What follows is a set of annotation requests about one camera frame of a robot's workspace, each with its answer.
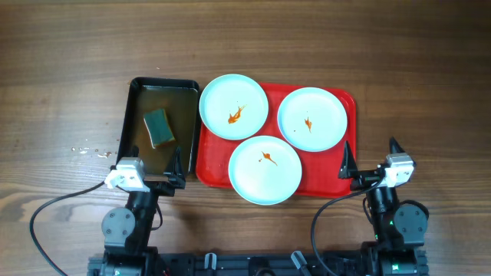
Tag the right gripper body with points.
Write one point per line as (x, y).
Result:
(364, 179)

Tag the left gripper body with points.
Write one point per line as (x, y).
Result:
(166, 187)

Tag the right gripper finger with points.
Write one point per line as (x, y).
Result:
(348, 169)
(395, 147)

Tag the green yellow sponge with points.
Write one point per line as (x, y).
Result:
(158, 127)

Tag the light blue plate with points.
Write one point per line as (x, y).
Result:
(265, 170)
(312, 119)
(233, 107)

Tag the light blue plate bottom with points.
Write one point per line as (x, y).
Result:
(265, 170)

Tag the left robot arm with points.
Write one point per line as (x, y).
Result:
(127, 230)

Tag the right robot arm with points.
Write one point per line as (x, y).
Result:
(399, 226)

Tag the red plastic serving tray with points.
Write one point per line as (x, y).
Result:
(319, 170)

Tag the black water tray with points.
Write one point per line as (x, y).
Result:
(179, 99)

